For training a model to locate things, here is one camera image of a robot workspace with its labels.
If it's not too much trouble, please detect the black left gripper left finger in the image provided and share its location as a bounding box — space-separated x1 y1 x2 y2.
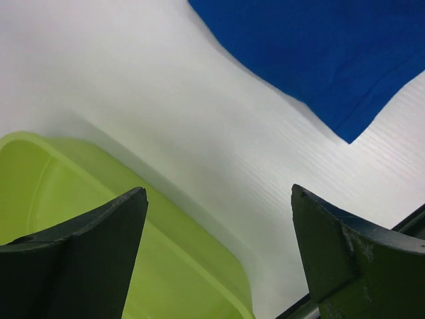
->
1 187 148 318

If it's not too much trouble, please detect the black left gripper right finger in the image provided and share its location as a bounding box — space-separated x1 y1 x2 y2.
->
291 185 424 318

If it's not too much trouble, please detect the royal blue t-shirt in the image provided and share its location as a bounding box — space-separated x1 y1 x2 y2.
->
191 1 424 143

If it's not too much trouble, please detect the lime green plastic tray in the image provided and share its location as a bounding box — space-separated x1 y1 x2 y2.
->
1 132 253 318

